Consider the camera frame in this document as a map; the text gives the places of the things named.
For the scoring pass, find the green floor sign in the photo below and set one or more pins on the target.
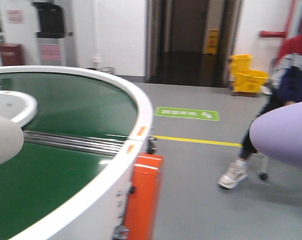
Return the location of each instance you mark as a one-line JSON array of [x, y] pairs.
[[187, 113]]

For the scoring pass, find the steel conveyor rollers right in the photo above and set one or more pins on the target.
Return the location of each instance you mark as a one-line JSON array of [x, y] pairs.
[[102, 146]]

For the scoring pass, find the red fire extinguisher cabinet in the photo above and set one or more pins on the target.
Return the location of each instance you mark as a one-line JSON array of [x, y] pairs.
[[11, 54]]

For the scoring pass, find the yellow wet floor sign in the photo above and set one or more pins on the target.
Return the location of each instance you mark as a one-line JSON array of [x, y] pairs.
[[211, 45]]

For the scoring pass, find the orange conveyor side panel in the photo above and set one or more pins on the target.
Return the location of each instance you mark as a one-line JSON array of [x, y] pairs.
[[142, 203]]

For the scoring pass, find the yellow mop bucket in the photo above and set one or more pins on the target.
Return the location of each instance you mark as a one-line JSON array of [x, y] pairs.
[[247, 81]]

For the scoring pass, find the white outer conveyor rim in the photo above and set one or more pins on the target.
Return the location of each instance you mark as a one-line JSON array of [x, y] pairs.
[[97, 210]]

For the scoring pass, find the person in red jacket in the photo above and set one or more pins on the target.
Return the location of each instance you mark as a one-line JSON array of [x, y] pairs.
[[286, 88]]

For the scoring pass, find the green circular conveyor belt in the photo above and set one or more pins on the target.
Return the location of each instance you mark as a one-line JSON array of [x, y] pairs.
[[41, 178]]

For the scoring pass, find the beige plastic cup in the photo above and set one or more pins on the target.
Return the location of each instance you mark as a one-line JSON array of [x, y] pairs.
[[11, 139]]

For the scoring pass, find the black silver water dispenser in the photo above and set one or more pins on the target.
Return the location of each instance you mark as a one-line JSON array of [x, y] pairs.
[[55, 38]]

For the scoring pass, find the lavender plastic cup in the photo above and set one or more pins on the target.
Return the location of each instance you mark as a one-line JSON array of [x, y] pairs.
[[278, 134]]

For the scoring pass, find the wire mesh waste basket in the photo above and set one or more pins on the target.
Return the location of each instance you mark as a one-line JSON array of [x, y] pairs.
[[108, 70]]

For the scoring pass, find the pink wall notice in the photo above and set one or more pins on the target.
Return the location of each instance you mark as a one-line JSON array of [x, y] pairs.
[[15, 16]]

